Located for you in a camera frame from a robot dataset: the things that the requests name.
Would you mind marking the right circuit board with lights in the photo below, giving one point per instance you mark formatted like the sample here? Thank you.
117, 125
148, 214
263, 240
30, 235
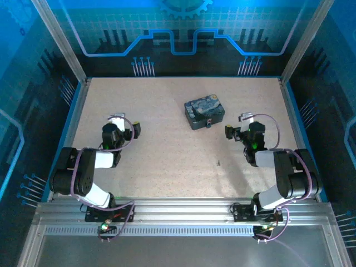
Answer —
264, 229

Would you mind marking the aluminium mounting rail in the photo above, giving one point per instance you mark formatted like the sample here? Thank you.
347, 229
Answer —
178, 211

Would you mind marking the grey metal panel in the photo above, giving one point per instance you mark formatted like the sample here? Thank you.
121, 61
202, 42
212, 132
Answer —
178, 253

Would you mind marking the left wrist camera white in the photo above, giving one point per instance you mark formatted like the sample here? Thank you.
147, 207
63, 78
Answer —
119, 122

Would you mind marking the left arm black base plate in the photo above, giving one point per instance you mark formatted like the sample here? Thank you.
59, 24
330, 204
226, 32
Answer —
111, 215

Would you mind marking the circuit board with lights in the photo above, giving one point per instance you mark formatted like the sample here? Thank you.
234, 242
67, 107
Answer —
105, 228
264, 229

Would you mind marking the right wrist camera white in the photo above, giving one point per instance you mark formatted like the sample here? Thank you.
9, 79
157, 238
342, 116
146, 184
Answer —
246, 118

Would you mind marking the left circuit board with lights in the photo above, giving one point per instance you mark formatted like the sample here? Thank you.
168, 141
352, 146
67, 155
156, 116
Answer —
105, 228

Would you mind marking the aluminium table side rail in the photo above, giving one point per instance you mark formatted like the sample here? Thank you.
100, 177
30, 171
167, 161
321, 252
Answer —
75, 130
294, 128

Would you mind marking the blue table edge strip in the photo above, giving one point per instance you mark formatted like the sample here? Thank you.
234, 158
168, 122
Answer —
301, 128
68, 130
180, 76

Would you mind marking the starry night painted tin box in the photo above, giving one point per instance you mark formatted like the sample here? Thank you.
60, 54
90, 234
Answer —
204, 108

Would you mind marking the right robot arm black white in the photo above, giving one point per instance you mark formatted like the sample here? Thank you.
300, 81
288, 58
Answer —
294, 178

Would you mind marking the aluminium frame post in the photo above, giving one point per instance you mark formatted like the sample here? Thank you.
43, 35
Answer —
64, 44
303, 44

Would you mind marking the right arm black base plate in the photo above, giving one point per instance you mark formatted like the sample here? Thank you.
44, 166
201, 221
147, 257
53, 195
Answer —
244, 215

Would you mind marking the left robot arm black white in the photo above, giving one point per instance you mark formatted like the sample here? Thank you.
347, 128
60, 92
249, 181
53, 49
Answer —
83, 173

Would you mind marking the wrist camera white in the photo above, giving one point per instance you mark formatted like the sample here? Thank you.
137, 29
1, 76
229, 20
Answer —
119, 122
246, 118

